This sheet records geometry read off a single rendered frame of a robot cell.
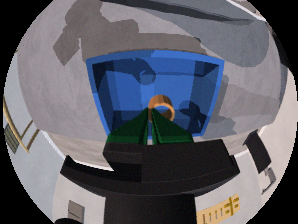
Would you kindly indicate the bronze bushing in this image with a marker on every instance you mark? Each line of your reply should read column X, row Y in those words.
column 160, row 100

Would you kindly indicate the blue open crate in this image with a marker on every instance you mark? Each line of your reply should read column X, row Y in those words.
column 123, row 88

